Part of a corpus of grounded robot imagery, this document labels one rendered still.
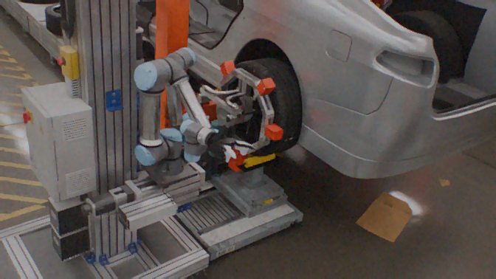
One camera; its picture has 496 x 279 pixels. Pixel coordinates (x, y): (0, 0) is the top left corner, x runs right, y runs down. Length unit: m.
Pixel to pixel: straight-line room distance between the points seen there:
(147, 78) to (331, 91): 1.14
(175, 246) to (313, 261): 0.97
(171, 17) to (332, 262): 1.96
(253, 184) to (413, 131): 1.33
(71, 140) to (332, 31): 1.50
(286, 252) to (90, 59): 1.90
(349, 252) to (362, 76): 1.40
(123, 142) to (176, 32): 1.01
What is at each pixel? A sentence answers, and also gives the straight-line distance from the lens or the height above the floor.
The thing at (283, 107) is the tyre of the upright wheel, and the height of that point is 1.00.
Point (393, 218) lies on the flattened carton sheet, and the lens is 4.02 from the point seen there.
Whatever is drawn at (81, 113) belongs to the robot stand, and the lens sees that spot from 2.35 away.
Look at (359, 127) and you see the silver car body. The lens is 2.78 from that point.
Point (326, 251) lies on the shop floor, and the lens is 3.53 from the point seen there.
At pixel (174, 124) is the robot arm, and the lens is 2.76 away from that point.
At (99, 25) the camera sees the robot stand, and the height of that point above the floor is 1.60.
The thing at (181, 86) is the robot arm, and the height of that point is 1.34.
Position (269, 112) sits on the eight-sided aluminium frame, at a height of 0.97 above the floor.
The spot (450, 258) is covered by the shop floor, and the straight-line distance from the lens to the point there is 3.87.
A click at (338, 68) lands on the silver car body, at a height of 1.35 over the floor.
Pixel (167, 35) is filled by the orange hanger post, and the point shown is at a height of 1.26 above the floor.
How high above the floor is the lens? 2.29
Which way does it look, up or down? 30 degrees down
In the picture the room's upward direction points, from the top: 7 degrees clockwise
